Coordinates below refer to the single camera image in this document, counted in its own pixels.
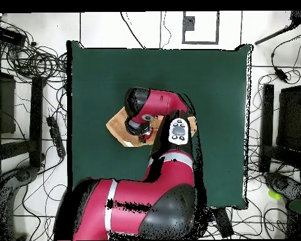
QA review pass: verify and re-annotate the dark flat panel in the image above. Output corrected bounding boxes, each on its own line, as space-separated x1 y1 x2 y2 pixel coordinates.
0 70 16 135
276 85 301 151

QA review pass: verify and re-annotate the black L-shaped stand foot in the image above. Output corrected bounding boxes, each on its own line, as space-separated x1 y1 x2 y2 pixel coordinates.
0 76 44 168
259 83 301 173

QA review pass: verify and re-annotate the tan terry towel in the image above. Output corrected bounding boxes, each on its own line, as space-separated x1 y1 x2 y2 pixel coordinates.
105 106 198 148

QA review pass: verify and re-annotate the black flat device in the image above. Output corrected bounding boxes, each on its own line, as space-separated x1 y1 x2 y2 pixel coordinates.
213 207 235 238

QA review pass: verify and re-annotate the black electronics box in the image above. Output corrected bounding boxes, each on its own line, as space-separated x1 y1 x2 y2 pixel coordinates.
0 25 27 47

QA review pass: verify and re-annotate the small grey square plate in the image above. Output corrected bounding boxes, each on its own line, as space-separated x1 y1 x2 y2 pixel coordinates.
182 16 196 31

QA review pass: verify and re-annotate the yellow-green ball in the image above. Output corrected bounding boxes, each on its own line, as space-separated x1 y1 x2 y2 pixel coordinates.
268 190 283 201

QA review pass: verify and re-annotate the grey square floor frame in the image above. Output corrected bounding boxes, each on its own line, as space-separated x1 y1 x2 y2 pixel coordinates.
182 11 220 45

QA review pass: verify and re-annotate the tangled black cable bundle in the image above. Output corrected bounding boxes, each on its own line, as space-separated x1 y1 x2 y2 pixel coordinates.
0 14 68 83

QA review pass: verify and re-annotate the black rod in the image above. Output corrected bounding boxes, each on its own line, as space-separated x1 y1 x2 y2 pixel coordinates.
254 11 301 46

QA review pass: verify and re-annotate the dark green table cloth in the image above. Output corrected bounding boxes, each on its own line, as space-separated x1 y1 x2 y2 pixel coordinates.
66 40 253 210

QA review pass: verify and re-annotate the black power strip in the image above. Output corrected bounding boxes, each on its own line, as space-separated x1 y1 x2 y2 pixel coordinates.
46 115 66 159

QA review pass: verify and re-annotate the black power adapter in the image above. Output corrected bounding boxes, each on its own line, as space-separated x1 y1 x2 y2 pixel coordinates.
274 68 289 83

